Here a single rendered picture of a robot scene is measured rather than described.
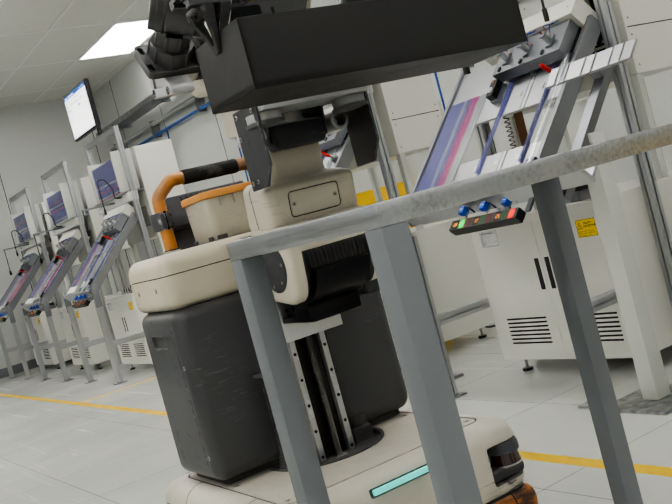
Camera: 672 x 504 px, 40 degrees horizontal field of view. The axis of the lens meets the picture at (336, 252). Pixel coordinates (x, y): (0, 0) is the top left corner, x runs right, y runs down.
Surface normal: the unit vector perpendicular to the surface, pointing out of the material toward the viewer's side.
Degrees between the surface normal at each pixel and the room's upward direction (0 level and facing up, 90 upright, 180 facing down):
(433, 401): 90
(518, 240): 90
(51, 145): 90
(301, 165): 98
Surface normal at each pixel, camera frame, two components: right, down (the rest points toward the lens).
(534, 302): -0.81, 0.24
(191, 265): 0.50, -0.10
